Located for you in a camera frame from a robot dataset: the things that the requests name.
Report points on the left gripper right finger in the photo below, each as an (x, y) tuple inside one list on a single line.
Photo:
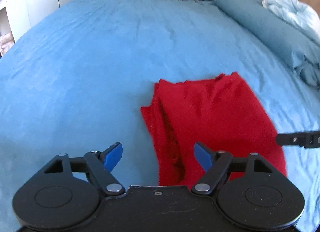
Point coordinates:
[(249, 192)]

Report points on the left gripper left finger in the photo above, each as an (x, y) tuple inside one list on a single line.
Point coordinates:
[(68, 190)]

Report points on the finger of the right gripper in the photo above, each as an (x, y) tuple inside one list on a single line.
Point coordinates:
[(306, 139)]

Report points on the red cloth garment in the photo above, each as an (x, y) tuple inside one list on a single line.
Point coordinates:
[(222, 113)]

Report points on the blue bed sheet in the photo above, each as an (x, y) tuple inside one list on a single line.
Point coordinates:
[(75, 82)]

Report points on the light blue blanket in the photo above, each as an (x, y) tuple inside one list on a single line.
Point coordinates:
[(298, 14)]

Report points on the teal rolled duvet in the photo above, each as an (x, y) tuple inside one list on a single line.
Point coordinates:
[(295, 49)]

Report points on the white shelf unit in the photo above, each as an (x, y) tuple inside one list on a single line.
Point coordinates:
[(14, 22)]

